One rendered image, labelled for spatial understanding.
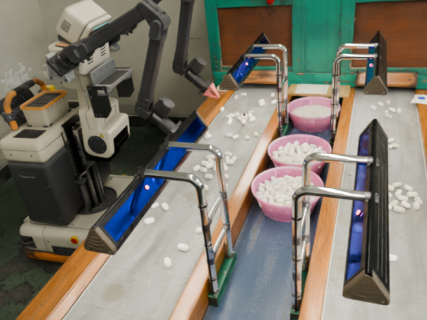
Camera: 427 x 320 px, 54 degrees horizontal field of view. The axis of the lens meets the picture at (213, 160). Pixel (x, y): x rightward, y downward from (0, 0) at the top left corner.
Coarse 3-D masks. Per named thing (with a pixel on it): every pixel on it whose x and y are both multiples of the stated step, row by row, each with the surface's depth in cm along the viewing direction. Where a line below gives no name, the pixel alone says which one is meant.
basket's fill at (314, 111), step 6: (300, 108) 222; (306, 108) 222; (312, 108) 220; (318, 108) 219; (324, 108) 219; (300, 114) 215; (306, 114) 216; (312, 114) 215; (318, 114) 214; (324, 114) 212; (330, 114) 212; (318, 126) 208
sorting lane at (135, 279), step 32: (256, 96) 241; (224, 128) 209; (256, 128) 206; (192, 160) 185; (224, 160) 182; (192, 192) 164; (160, 224) 149; (192, 224) 147; (128, 256) 136; (160, 256) 135; (192, 256) 133; (96, 288) 125; (128, 288) 124; (160, 288) 123
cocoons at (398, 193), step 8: (392, 144) 177; (400, 184) 152; (400, 192) 148; (408, 192) 147; (416, 192) 147; (416, 200) 144; (400, 208) 140; (408, 208) 142; (416, 208) 140; (392, 256) 122
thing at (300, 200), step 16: (304, 160) 107; (320, 160) 105; (336, 160) 104; (352, 160) 102; (368, 160) 101; (304, 176) 109; (304, 192) 94; (320, 192) 92; (336, 192) 91; (352, 192) 90; (368, 192) 90; (304, 208) 112; (304, 224) 117; (304, 240) 119; (304, 256) 123; (304, 272) 126
